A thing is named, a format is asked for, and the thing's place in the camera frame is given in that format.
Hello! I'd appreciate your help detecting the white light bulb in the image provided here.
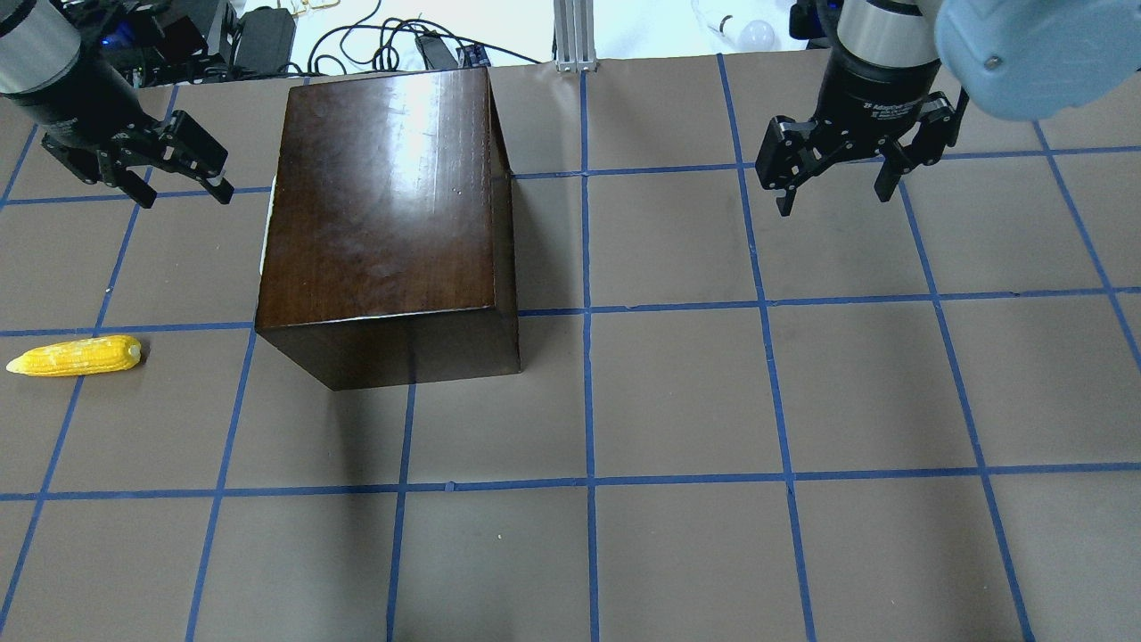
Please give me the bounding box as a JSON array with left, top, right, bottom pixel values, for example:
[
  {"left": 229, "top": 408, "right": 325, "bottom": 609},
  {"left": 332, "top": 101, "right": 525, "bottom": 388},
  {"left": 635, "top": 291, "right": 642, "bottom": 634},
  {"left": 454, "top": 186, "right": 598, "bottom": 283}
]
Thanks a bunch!
[{"left": 690, "top": 1, "right": 778, "bottom": 52}]

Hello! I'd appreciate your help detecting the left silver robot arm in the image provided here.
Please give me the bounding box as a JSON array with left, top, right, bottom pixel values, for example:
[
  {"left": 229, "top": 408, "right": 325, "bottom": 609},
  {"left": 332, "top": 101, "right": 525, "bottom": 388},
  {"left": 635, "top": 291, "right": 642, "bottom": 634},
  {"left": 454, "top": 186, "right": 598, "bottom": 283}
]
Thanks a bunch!
[{"left": 1, "top": 1, "right": 234, "bottom": 208}]

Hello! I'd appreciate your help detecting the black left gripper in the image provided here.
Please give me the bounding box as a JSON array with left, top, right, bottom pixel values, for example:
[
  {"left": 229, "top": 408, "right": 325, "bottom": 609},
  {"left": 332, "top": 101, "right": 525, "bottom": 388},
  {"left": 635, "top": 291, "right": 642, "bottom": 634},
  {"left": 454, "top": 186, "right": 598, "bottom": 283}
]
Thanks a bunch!
[{"left": 40, "top": 109, "right": 234, "bottom": 209}]

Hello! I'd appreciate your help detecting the black power adapter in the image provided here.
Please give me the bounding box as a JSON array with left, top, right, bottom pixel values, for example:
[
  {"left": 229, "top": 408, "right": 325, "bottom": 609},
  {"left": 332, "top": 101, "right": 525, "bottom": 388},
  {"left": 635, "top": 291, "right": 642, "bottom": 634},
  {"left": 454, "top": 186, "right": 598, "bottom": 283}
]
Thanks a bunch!
[{"left": 415, "top": 32, "right": 461, "bottom": 70}]

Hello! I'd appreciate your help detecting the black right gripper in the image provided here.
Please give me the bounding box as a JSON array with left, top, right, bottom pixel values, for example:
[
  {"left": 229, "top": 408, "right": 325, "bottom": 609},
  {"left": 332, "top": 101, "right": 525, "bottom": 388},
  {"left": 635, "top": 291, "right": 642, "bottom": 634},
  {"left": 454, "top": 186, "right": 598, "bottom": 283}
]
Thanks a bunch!
[{"left": 755, "top": 91, "right": 969, "bottom": 217}]

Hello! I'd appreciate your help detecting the yellow corn cob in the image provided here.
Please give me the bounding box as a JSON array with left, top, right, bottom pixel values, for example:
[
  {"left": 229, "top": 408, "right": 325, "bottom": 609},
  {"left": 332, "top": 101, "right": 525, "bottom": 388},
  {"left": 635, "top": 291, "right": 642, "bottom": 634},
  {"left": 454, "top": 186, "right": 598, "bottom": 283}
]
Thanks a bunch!
[{"left": 5, "top": 334, "right": 143, "bottom": 377}]

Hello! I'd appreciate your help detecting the light wooden drawer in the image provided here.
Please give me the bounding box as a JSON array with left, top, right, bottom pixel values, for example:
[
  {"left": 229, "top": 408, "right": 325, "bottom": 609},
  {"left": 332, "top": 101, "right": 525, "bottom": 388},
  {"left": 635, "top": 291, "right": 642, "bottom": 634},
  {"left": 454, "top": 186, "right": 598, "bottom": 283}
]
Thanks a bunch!
[{"left": 259, "top": 177, "right": 276, "bottom": 276}]

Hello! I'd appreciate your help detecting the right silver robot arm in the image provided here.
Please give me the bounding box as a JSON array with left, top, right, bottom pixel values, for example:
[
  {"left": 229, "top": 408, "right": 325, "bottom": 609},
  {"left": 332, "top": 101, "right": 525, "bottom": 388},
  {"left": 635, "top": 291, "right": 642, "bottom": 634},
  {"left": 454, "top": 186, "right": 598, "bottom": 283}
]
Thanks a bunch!
[{"left": 755, "top": 1, "right": 1140, "bottom": 217}]

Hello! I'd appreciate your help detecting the dark wooden drawer cabinet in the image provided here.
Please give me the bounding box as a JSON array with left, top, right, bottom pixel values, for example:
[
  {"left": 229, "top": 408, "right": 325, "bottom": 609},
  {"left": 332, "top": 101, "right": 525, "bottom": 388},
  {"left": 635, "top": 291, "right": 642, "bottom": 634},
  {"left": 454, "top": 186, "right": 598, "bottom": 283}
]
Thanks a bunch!
[{"left": 254, "top": 68, "right": 521, "bottom": 391}]

